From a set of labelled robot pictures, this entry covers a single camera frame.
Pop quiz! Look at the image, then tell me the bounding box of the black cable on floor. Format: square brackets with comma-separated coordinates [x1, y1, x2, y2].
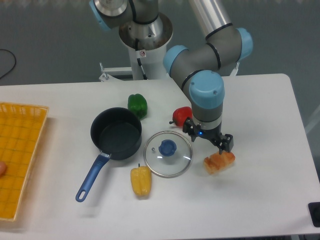
[0, 48, 17, 80]

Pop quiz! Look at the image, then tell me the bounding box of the red bell pepper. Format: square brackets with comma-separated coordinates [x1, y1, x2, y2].
[169, 106, 193, 127]

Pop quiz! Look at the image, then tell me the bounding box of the white table frame bracket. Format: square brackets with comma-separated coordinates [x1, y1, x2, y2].
[229, 62, 240, 77]

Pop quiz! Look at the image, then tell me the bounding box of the orange salmon sushi toy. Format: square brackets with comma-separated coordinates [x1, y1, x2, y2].
[203, 151, 236, 175]

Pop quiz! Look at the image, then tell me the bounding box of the fingertip at left edge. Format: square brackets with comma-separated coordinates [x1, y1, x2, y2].
[0, 161, 7, 176]

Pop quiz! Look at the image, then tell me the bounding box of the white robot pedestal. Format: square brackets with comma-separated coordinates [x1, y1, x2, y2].
[98, 12, 174, 82]

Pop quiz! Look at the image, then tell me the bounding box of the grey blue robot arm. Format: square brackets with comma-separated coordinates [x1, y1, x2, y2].
[89, 0, 253, 152]

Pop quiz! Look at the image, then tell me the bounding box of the green bell pepper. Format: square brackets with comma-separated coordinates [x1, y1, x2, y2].
[127, 93, 148, 120]

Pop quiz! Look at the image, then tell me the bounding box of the black object at table corner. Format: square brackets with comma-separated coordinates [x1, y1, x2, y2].
[308, 202, 320, 228]

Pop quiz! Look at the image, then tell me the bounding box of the dark saucepan blue handle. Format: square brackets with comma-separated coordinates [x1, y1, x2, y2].
[75, 107, 142, 202]

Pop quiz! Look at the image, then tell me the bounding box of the yellow woven basket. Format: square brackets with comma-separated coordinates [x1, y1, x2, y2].
[0, 102, 49, 222]

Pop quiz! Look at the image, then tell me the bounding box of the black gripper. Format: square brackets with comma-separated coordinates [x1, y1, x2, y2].
[182, 118, 234, 155]

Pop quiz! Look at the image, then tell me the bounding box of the glass lid blue knob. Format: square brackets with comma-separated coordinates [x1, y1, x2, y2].
[143, 130, 193, 178]

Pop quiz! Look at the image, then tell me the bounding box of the yellow bell pepper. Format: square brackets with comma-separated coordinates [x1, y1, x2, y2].
[130, 164, 152, 199]

